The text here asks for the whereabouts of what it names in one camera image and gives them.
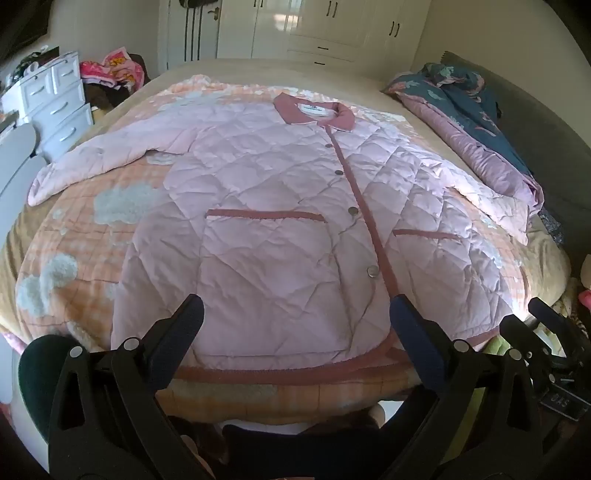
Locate bed with beige sheet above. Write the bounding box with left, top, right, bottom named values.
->
left=0, top=58, right=575, bottom=425

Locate white rounded chair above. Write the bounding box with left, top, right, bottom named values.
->
left=0, top=122, right=38, bottom=185
left=0, top=154, right=47, bottom=241

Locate orange plaid fleece blanket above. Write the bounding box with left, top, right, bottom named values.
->
left=14, top=74, right=532, bottom=423

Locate glossy white wardrobe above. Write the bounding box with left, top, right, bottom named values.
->
left=217, top=0, right=432, bottom=70

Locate pink cartoon print cloth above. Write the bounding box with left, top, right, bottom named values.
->
left=79, top=46, right=146, bottom=93

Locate white striped door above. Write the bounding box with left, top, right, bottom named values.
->
left=159, top=0, right=222, bottom=75

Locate teal floral duvet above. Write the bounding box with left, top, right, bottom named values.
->
left=381, top=62, right=566, bottom=245

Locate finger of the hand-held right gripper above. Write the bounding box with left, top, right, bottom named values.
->
left=499, top=314, right=550, bottom=370
left=527, top=296, right=578, bottom=358

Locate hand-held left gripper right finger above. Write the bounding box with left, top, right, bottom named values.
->
left=388, top=293, right=543, bottom=480

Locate grey padded headboard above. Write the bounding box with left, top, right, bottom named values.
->
left=441, top=50, right=591, bottom=278

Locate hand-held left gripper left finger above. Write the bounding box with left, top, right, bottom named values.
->
left=48, top=293, right=218, bottom=480

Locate dark brown chair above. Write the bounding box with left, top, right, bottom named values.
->
left=83, top=53, right=153, bottom=112

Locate white chest of drawers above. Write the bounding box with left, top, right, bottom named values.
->
left=0, top=51, right=95, bottom=162

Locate pink quilted jacket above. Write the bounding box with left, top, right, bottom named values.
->
left=27, top=91, right=531, bottom=370

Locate black television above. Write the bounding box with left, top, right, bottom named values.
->
left=0, top=0, right=54, bottom=63

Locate dark green round object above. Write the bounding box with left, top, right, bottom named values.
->
left=18, top=335, right=79, bottom=444

